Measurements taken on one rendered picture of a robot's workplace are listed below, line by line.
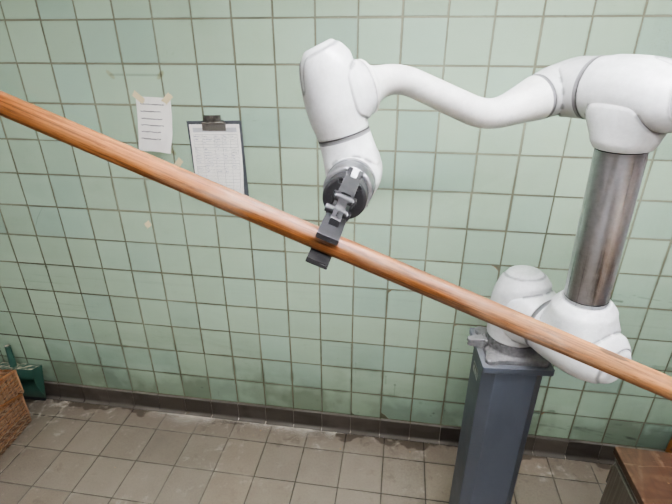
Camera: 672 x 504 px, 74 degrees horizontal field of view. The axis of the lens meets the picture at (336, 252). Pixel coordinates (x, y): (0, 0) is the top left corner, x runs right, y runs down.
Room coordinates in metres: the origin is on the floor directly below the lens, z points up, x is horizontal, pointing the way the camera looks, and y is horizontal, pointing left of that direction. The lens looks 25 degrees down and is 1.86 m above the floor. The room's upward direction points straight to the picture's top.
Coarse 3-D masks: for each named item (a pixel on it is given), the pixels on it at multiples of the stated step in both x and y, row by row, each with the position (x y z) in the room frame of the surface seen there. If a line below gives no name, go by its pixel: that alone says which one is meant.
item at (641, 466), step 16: (624, 448) 1.12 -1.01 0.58; (624, 464) 1.06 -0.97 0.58; (640, 464) 1.06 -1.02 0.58; (656, 464) 1.06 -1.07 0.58; (608, 480) 1.11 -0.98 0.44; (624, 480) 1.04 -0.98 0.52; (640, 480) 1.00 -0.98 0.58; (656, 480) 1.00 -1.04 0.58; (608, 496) 1.08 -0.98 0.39; (624, 496) 1.01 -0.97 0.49; (640, 496) 0.94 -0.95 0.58; (656, 496) 0.94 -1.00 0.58
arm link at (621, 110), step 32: (608, 64) 0.96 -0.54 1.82; (640, 64) 0.90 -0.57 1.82; (576, 96) 0.99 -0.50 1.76; (608, 96) 0.92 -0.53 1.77; (640, 96) 0.87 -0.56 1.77; (608, 128) 0.91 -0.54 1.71; (640, 128) 0.87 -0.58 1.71; (608, 160) 0.92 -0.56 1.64; (640, 160) 0.90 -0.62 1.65; (608, 192) 0.91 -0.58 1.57; (608, 224) 0.90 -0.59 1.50; (576, 256) 0.94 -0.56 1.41; (608, 256) 0.90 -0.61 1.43; (576, 288) 0.93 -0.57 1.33; (608, 288) 0.91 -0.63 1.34; (544, 320) 0.97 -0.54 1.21; (576, 320) 0.90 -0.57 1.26; (608, 320) 0.89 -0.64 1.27; (544, 352) 0.95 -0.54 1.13
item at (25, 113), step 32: (0, 96) 0.60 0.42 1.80; (32, 128) 0.59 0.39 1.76; (64, 128) 0.58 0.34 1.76; (128, 160) 0.57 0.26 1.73; (160, 160) 0.57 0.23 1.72; (192, 192) 0.55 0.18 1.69; (224, 192) 0.55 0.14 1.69; (288, 224) 0.54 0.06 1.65; (352, 256) 0.52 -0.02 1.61; (384, 256) 0.53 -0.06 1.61; (416, 288) 0.51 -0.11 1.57; (448, 288) 0.51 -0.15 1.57; (512, 320) 0.49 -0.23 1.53; (576, 352) 0.48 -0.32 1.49; (608, 352) 0.48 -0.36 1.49; (640, 384) 0.46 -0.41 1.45
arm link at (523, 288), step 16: (512, 272) 1.12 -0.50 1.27; (528, 272) 1.12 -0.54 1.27; (496, 288) 1.13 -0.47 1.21; (512, 288) 1.09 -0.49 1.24; (528, 288) 1.07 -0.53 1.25; (544, 288) 1.07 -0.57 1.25; (512, 304) 1.07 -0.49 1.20; (528, 304) 1.04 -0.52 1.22; (496, 336) 1.09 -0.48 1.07; (512, 336) 1.05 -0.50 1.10
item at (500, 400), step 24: (480, 360) 1.08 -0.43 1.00; (480, 384) 1.08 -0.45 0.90; (504, 384) 1.05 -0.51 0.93; (528, 384) 1.04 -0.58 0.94; (480, 408) 1.07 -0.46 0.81; (504, 408) 1.05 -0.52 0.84; (528, 408) 1.04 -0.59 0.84; (480, 432) 1.06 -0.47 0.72; (504, 432) 1.04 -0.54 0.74; (456, 456) 1.20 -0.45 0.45; (480, 456) 1.05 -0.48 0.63; (504, 456) 1.04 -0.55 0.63; (456, 480) 1.15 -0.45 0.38; (480, 480) 1.05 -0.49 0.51; (504, 480) 1.04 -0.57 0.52
